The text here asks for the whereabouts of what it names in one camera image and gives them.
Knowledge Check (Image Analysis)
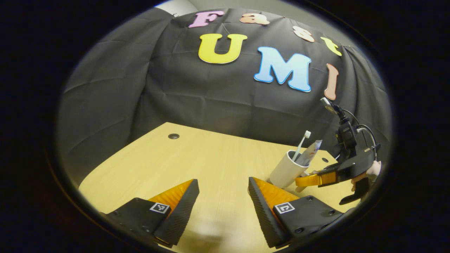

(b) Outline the white toothbrush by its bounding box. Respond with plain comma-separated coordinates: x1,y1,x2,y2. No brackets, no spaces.
291,130,312,162

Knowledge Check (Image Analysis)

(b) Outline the black backdrop cloth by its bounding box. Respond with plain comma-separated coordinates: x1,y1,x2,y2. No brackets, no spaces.
56,8,392,187

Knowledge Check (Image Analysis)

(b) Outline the white toothpaste tube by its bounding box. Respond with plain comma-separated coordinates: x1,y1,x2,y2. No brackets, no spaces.
295,140,323,168

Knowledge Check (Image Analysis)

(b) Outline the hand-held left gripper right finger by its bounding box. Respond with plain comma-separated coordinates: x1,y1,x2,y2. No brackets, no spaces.
248,176,345,249

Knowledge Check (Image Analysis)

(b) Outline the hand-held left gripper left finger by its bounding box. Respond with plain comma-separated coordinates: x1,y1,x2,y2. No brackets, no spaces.
105,179,200,247

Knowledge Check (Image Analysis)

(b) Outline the wooden desktop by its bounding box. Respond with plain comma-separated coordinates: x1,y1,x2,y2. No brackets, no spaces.
78,122,361,253

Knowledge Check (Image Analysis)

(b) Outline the white cup with wooden handle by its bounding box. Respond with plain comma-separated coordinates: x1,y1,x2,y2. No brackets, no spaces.
269,150,319,193

